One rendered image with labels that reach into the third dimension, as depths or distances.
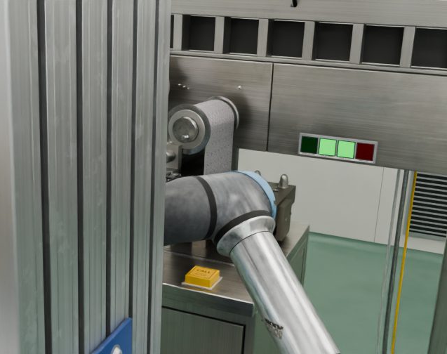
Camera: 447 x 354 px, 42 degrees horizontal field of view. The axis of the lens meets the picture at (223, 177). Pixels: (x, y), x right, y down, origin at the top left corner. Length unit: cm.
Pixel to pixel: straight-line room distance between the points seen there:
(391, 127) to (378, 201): 250
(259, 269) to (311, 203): 348
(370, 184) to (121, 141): 389
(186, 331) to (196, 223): 64
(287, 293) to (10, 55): 69
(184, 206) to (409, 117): 106
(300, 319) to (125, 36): 59
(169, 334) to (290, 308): 71
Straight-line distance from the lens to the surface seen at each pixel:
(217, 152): 178
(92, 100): 45
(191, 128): 167
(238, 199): 101
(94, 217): 47
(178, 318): 158
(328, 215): 445
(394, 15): 187
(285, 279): 97
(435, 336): 227
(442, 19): 187
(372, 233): 444
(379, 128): 189
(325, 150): 192
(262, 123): 196
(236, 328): 152
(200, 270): 154
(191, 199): 98
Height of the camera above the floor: 155
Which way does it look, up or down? 15 degrees down
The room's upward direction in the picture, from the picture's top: 3 degrees clockwise
